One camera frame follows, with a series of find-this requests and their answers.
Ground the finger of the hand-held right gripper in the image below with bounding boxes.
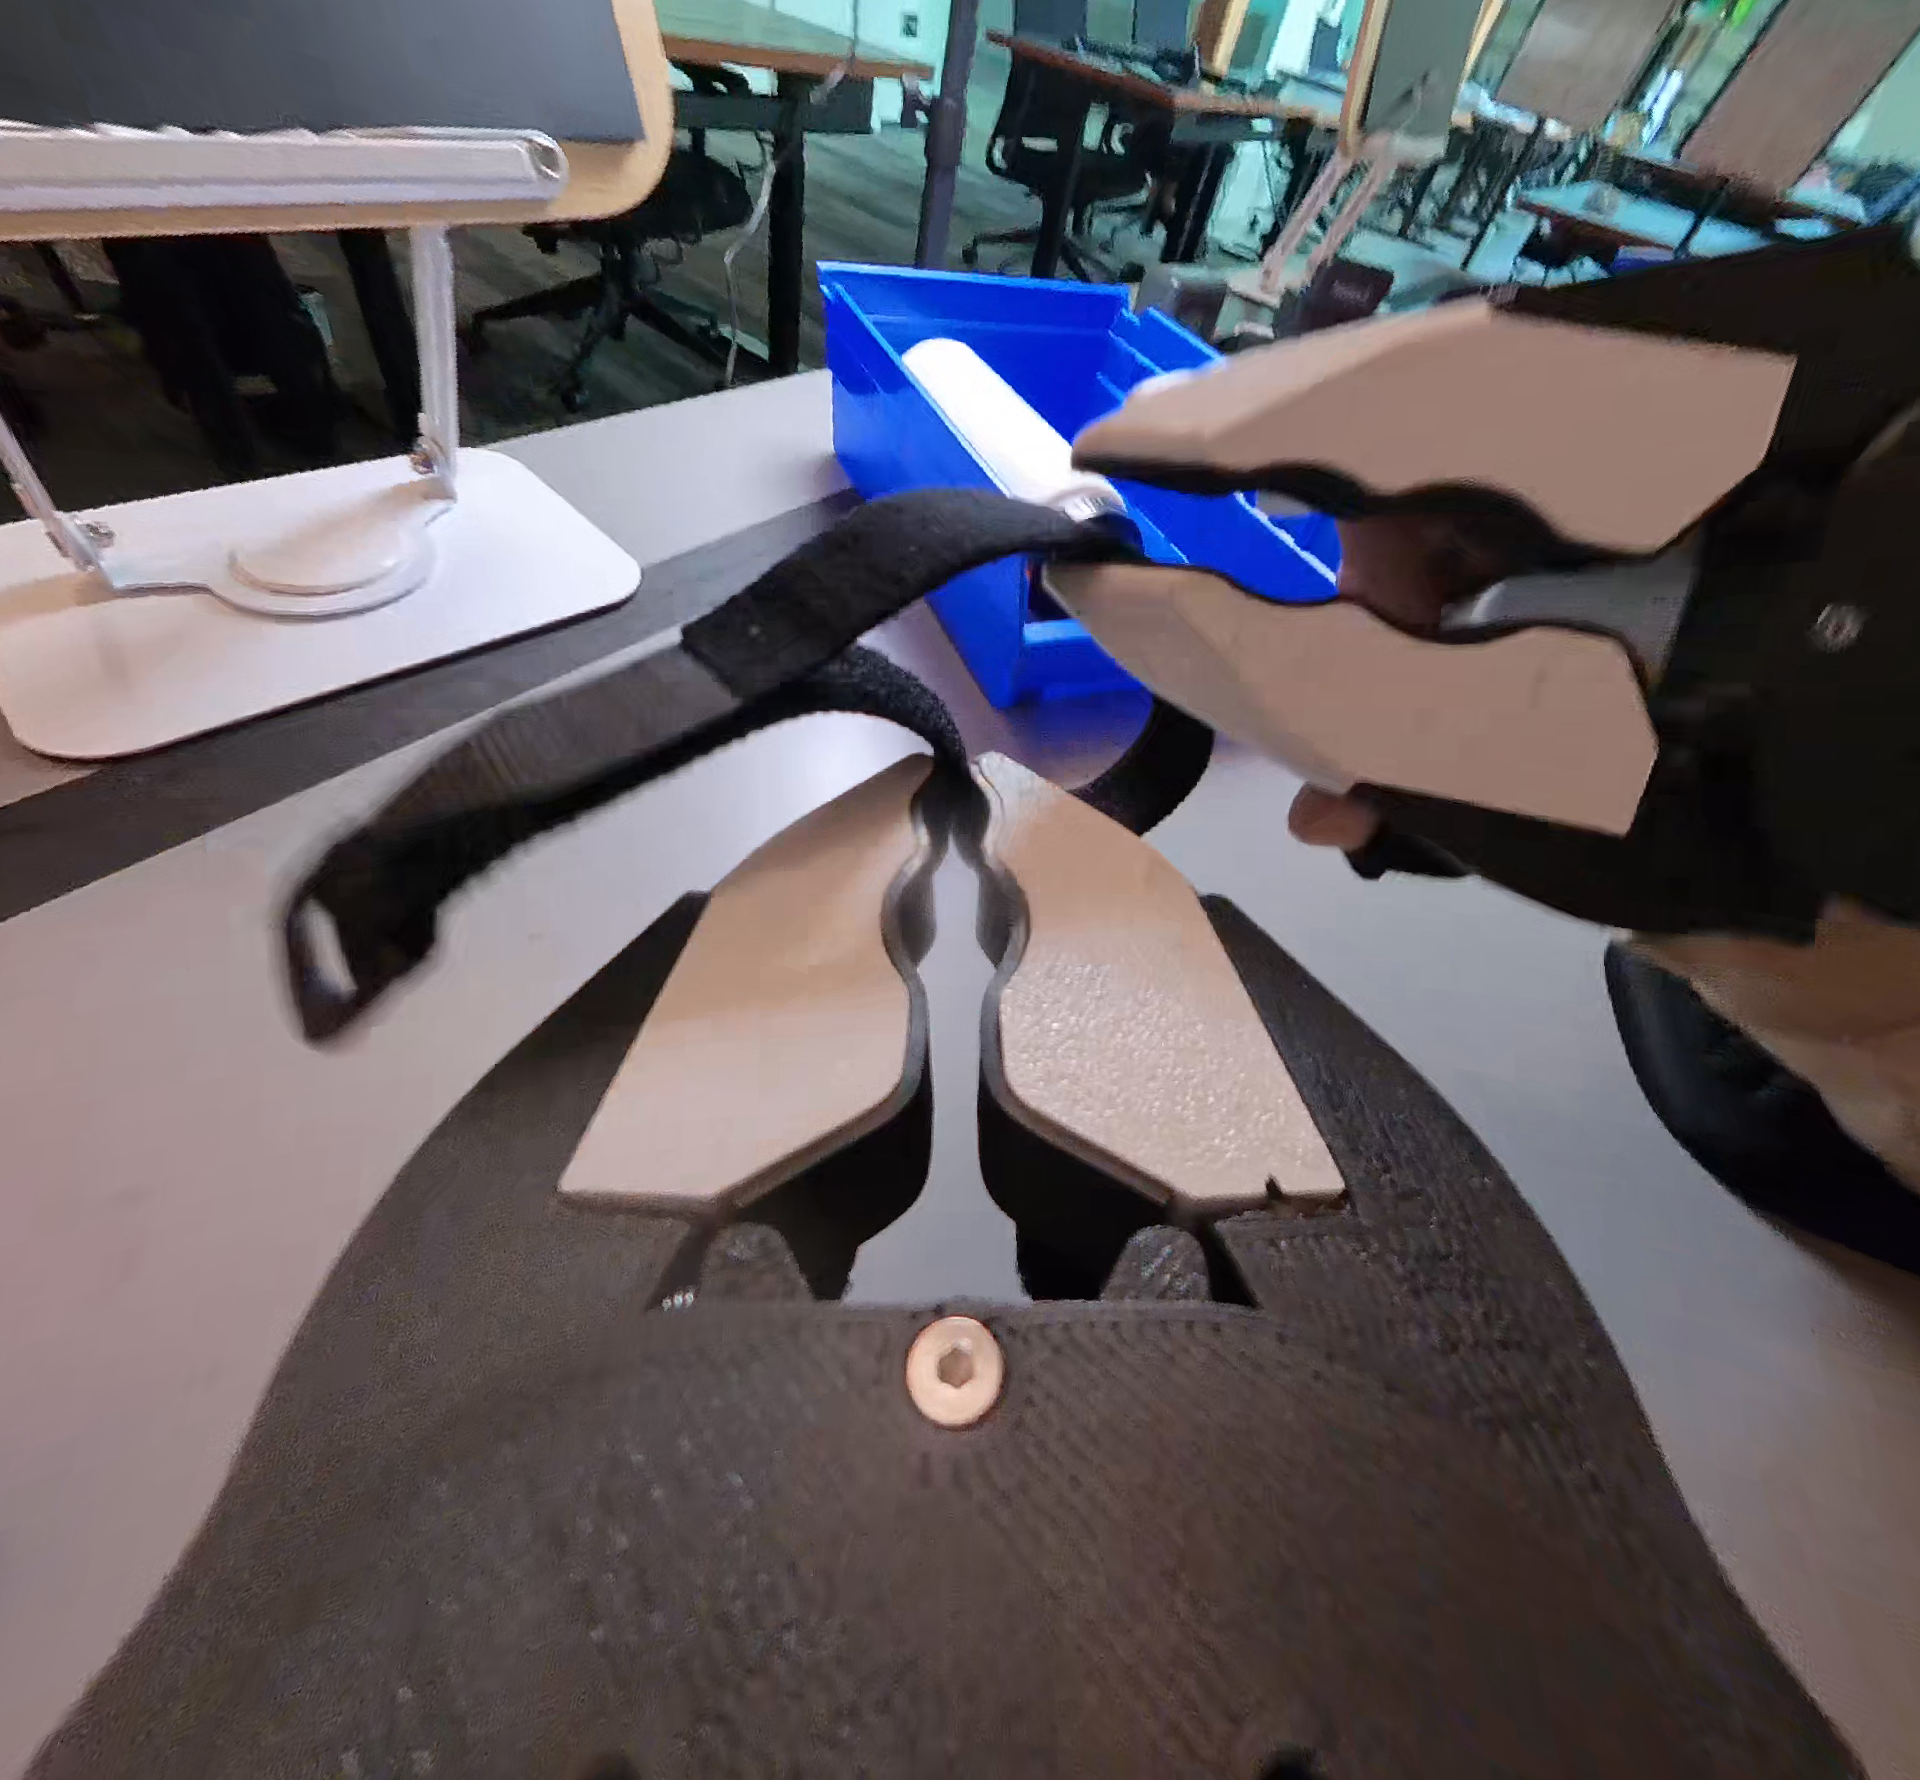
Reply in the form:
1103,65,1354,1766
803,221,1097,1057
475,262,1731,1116
1072,297,1796,560
1039,561,1697,837

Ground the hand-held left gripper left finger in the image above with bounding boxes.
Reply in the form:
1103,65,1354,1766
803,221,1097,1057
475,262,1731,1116
558,754,950,1217

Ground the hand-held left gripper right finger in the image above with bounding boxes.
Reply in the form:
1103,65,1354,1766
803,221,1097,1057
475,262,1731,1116
967,753,1352,1226

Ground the black velcro strap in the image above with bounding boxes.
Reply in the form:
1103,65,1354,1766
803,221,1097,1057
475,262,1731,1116
277,485,1220,1048

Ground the blue plastic bin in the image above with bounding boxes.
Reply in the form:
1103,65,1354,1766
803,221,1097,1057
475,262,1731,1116
817,260,1343,710

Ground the brown board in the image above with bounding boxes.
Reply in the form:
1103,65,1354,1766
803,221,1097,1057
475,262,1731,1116
1680,0,1920,195
1500,0,1727,130

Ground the white lint roller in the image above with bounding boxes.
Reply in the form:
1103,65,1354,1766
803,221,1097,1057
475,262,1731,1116
901,337,1134,523

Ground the long wooden desk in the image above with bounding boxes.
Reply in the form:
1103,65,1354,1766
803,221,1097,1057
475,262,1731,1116
990,28,1352,288

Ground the white metal stand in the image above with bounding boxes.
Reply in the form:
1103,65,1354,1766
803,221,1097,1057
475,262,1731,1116
0,120,646,763

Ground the black tape strip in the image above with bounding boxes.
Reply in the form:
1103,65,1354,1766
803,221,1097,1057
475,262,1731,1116
0,497,903,926

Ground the black pole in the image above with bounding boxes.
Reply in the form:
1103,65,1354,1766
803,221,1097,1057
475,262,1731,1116
912,0,1010,271

